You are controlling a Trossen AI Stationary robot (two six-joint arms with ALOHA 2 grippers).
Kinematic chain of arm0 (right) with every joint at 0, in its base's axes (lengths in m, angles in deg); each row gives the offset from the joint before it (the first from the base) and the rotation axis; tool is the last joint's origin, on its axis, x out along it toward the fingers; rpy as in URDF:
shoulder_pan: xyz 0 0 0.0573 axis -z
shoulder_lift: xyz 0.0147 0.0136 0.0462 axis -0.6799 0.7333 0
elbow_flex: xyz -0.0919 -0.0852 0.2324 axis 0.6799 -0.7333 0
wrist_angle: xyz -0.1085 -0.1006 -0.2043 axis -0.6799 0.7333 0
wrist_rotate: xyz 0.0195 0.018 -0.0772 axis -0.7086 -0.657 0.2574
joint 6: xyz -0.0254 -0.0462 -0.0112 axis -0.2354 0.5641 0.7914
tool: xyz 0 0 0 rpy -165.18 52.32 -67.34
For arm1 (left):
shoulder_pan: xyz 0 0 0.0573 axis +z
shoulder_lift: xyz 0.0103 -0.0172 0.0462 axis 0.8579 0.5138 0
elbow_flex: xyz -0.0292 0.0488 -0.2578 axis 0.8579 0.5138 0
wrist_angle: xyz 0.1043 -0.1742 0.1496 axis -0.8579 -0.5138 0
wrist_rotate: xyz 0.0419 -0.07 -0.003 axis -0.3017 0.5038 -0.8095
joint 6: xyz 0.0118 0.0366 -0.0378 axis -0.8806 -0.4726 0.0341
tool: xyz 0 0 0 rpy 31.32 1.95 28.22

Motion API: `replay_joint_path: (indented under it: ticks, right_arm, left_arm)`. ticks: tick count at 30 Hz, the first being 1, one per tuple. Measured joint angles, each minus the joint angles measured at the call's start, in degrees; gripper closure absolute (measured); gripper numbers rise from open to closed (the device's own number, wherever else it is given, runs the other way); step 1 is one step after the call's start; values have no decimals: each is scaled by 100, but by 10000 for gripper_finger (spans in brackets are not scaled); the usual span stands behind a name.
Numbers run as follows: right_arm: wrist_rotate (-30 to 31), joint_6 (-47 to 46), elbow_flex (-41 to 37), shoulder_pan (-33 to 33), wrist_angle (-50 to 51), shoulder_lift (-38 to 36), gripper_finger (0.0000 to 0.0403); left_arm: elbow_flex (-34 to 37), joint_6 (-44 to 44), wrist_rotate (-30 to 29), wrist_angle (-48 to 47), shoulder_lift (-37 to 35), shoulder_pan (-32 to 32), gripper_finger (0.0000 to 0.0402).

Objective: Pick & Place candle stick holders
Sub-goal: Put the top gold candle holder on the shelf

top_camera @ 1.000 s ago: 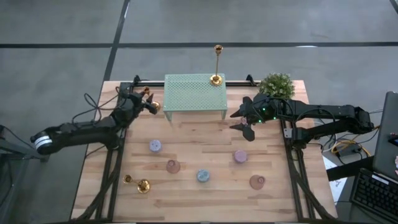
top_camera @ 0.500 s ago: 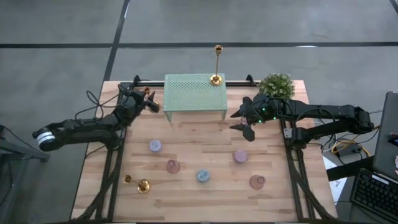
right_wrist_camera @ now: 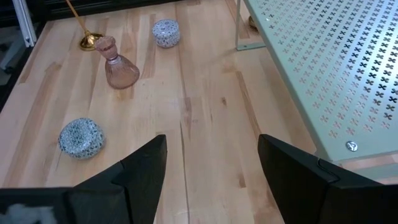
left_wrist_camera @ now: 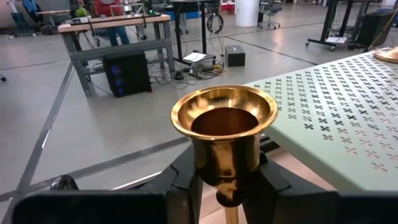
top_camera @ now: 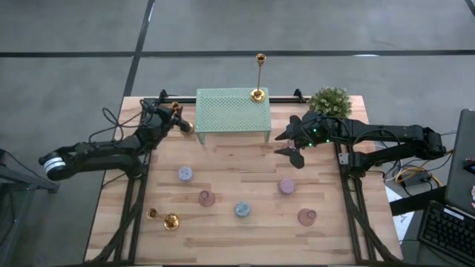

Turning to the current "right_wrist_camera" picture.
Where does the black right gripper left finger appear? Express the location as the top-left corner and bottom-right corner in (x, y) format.
(63, 134), (168, 224)

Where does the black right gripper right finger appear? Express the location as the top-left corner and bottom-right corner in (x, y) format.
(257, 134), (398, 224)

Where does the pink ribbed glass candle holder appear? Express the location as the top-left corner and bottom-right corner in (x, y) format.
(94, 35), (141, 90)

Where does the tall gold candlestick holder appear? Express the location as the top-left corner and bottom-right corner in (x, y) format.
(64, 0), (105, 52)

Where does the blue white floral candle tin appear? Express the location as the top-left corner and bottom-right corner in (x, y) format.
(58, 117), (106, 160)

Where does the small blue white candle tin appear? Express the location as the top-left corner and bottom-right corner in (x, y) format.
(151, 18), (181, 49)

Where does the green perforated metal shelf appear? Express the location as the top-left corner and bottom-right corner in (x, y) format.
(235, 0), (398, 183)

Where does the silver aluminium frame post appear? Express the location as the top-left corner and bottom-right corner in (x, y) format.
(11, 0), (38, 48)

